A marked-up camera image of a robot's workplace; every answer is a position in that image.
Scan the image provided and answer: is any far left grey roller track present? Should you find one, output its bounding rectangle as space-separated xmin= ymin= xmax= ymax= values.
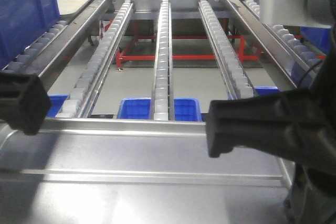
xmin=1 ymin=20 xmax=68 ymax=73

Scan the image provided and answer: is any steel divider rail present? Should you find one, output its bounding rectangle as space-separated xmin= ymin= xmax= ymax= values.
xmin=22 ymin=0 xmax=111 ymax=91
xmin=223 ymin=0 xmax=297 ymax=91

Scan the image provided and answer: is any blue bin upper left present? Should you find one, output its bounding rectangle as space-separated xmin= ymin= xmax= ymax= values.
xmin=1 ymin=0 xmax=60 ymax=68

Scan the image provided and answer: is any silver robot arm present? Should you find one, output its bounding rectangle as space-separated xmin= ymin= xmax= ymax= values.
xmin=1 ymin=0 xmax=335 ymax=174

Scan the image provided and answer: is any blue bin lower centre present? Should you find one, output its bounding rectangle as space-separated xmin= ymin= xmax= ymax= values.
xmin=117 ymin=98 xmax=203 ymax=122

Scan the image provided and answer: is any silver ribbed metal tray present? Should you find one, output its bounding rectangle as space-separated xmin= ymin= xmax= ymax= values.
xmin=1 ymin=119 xmax=294 ymax=223

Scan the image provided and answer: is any red metal frame cart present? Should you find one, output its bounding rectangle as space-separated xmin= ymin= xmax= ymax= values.
xmin=115 ymin=19 xmax=326 ymax=72

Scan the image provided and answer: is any blue bin lower right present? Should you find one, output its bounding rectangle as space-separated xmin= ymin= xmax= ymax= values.
xmin=227 ymin=86 xmax=279 ymax=100

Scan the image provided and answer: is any grey roller track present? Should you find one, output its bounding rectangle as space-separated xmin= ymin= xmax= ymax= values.
xmin=1 ymin=20 xmax=68 ymax=73
xmin=243 ymin=0 xmax=326 ymax=78

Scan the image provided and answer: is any right white roller track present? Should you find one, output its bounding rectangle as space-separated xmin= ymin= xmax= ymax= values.
xmin=198 ymin=0 xmax=258 ymax=100

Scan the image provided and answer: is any blue bin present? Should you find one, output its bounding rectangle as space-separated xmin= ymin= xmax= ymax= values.
xmin=1 ymin=0 xmax=60 ymax=68
xmin=117 ymin=98 xmax=203 ymax=122
xmin=227 ymin=86 xmax=279 ymax=100
xmin=47 ymin=94 xmax=69 ymax=117
xmin=300 ymin=27 xmax=331 ymax=55

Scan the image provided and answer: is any left steel divider rail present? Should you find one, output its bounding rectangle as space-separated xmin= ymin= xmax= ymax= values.
xmin=22 ymin=0 xmax=111 ymax=91

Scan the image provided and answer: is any centre white roller track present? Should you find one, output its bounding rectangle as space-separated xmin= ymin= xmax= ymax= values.
xmin=150 ymin=0 xmax=175 ymax=121

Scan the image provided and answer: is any left white roller track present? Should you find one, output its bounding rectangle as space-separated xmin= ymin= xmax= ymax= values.
xmin=56 ymin=0 xmax=134 ymax=118

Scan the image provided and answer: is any white roller track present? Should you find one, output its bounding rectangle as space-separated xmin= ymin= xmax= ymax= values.
xmin=150 ymin=0 xmax=175 ymax=121
xmin=56 ymin=0 xmax=134 ymax=118
xmin=198 ymin=0 xmax=258 ymax=100

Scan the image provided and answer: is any right steel divider rail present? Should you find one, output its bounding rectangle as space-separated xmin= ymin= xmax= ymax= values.
xmin=223 ymin=0 xmax=297 ymax=91

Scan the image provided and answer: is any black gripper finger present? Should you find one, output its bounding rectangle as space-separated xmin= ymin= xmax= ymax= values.
xmin=204 ymin=87 xmax=336 ymax=175
xmin=1 ymin=72 xmax=51 ymax=135

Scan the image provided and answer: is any blue bin upper right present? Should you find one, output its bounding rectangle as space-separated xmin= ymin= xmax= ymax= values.
xmin=300 ymin=27 xmax=331 ymax=55

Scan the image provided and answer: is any grey tray far left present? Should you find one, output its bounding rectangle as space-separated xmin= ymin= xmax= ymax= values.
xmin=57 ymin=0 xmax=91 ymax=16

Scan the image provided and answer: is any far right grey roller track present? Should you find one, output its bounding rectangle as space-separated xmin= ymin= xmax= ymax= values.
xmin=243 ymin=0 xmax=326 ymax=78

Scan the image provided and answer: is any blue bin lower left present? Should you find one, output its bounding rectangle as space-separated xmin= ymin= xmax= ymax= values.
xmin=47 ymin=94 xmax=69 ymax=117

